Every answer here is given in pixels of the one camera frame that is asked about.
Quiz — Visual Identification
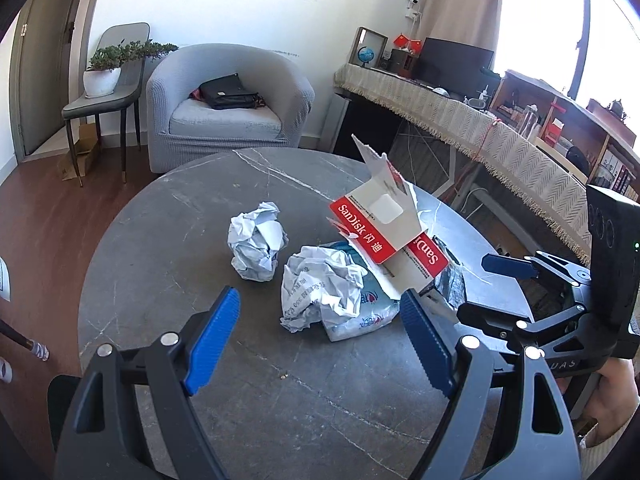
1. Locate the black monitor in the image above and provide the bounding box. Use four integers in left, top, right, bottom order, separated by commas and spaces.
415, 37, 496, 88

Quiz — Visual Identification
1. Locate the potted plant in white pot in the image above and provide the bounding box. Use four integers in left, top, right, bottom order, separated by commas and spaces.
82, 40, 179, 98

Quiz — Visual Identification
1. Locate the black chair leg with sock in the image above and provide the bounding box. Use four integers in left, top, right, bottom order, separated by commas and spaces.
0, 319, 51, 362

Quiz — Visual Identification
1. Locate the silver foil wrapper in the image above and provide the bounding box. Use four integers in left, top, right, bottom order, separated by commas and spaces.
431, 235, 467, 311

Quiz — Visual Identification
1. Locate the grey armchair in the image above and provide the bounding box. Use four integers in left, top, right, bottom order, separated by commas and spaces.
146, 43, 316, 175

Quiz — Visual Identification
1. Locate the dark wooden box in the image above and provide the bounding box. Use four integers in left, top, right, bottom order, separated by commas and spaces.
390, 49, 418, 78

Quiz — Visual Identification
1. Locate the grey door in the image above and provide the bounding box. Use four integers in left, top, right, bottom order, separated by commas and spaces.
10, 0, 96, 161

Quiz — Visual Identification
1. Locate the wooden picture frame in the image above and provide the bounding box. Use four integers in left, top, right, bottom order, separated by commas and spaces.
349, 26, 389, 68

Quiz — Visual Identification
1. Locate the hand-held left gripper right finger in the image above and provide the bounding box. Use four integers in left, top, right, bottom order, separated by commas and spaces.
399, 288, 582, 480

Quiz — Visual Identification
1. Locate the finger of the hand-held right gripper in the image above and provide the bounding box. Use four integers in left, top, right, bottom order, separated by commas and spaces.
456, 301, 593, 361
481, 251, 593, 292

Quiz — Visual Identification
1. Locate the red and white cardboard box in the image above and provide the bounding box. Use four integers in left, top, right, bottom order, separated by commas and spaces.
326, 134, 449, 300

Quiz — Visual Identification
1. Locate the beige curtain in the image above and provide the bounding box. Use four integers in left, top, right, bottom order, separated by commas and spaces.
417, 0, 506, 51

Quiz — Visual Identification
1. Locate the printed white wrapper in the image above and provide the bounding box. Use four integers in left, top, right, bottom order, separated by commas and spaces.
279, 246, 369, 334

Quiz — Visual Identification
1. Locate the brown cardboard box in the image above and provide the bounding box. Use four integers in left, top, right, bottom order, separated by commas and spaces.
56, 122, 101, 181

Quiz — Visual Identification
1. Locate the person's right forearm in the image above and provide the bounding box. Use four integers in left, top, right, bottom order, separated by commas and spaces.
580, 357, 640, 480

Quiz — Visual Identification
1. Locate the grey dining chair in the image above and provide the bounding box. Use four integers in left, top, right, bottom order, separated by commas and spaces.
61, 22, 151, 188

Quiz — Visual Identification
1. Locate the black bag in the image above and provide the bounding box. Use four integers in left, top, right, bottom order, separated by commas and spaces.
199, 74, 261, 110

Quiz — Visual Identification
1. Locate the desk with beige cloth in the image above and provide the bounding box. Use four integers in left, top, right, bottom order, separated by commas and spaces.
334, 64, 593, 266

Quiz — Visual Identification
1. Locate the white desk side panel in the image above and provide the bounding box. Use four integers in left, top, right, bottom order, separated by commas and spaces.
327, 92, 352, 153

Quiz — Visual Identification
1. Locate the window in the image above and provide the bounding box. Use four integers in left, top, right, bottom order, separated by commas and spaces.
492, 0, 640, 121

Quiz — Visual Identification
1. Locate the wooden shelf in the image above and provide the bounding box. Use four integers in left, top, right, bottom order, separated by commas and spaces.
490, 69, 640, 196

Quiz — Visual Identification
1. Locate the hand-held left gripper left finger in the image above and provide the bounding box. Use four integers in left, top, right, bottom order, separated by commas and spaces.
52, 286, 241, 480

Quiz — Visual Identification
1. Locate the blue tissue pack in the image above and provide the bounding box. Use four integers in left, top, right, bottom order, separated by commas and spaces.
315, 240, 402, 343

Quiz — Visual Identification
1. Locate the white paper ball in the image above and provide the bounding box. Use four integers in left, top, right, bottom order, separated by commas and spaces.
227, 201, 290, 282

